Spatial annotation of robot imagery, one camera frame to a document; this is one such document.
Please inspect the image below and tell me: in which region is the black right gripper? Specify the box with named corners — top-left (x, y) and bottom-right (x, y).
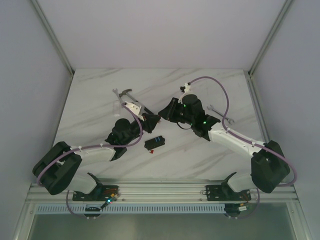
top-left (158, 97), bottom-right (194, 126)

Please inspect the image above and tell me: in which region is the black fuse box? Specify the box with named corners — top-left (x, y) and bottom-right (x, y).
top-left (144, 135), bottom-right (165, 151)

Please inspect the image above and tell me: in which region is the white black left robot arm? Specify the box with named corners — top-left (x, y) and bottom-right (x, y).
top-left (32, 113), bottom-right (161, 201)

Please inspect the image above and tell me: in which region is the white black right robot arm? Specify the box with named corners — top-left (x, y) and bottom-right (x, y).
top-left (158, 94), bottom-right (290, 200)

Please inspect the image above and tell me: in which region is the silver wrench left side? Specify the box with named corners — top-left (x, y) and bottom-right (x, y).
top-left (112, 88), bottom-right (126, 106)

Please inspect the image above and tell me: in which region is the silver wrench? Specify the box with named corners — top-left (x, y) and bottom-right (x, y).
top-left (112, 88), bottom-right (126, 106)
top-left (207, 105), bottom-right (235, 125)

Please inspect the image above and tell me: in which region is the silver wrench right side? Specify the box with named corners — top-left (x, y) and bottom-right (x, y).
top-left (207, 105), bottom-right (235, 125)

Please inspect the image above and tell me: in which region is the black handle claw hammer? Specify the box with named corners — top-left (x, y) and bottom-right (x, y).
top-left (119, 88), bottom-right (153, 114)

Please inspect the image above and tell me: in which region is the aluminium mounting rail frame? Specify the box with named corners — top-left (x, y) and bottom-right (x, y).
top-left (24, 69), bottom-right (300, 203)

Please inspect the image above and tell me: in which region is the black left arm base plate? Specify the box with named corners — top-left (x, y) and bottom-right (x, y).
top-left (72, 185), bottom-right (119, 202)

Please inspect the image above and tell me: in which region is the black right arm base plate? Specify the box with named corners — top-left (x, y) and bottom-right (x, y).
top-left (204, 185), bottom-right (252, 202)

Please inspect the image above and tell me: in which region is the white slotted cable duct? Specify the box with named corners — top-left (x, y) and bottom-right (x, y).
top-left (35, 203), bottom-right (226, 215)

